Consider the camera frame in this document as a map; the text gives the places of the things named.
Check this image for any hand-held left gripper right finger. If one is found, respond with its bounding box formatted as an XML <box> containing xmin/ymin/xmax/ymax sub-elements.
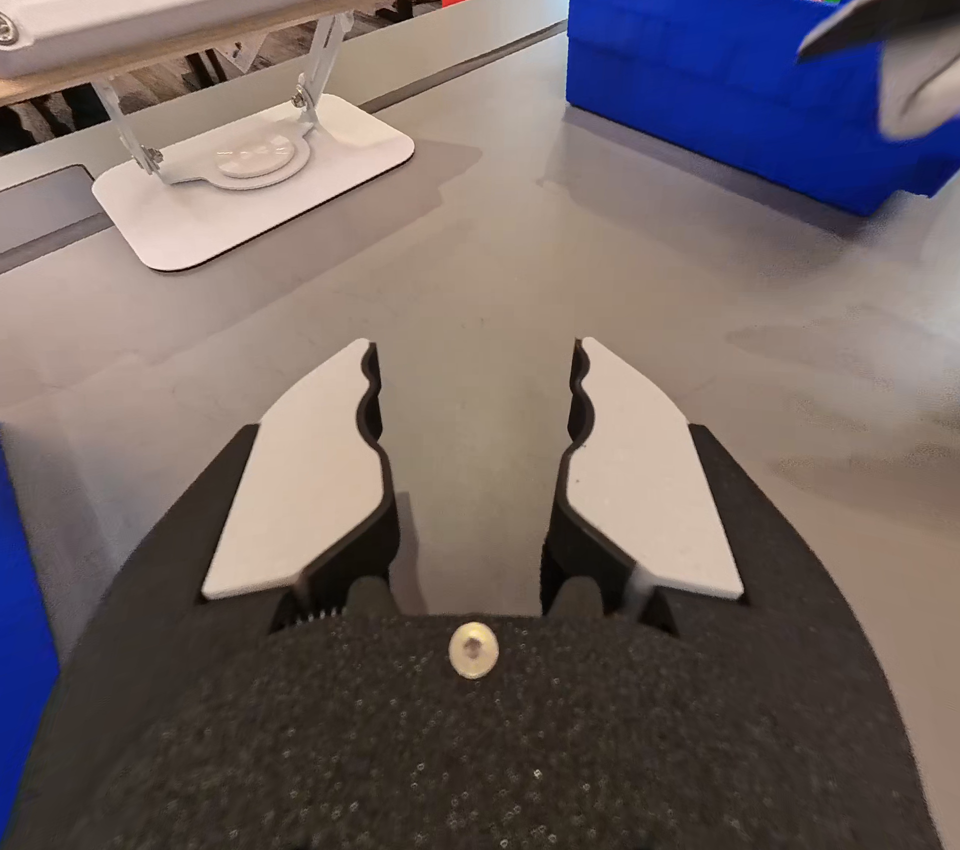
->
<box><xmin>540</xmin><ymin>336</ymin><xmax>747</xmax><ymax>616</ymax></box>

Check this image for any white wooden document stand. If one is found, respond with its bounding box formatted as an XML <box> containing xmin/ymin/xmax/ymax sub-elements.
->
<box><xmin>0</xmin><ymin>0</ymin><xmax>475</xmax><ymax>274</ymax></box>

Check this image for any blue plastic bin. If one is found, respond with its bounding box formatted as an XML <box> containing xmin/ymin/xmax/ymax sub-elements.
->
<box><xmin>0</xmin><ymin>421</ymin><xmax>63</xmax><ymax>817</ymax></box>
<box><xmin>564</xmin><ymin>0</ymin><xmax>960</xmax><ymax>217</ymax></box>

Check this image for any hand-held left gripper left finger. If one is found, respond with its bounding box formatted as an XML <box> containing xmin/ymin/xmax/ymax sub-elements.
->
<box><xmin>201</xmin><ymin>338</ymin><xmax>402</xmax><ymax>615</ymax></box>

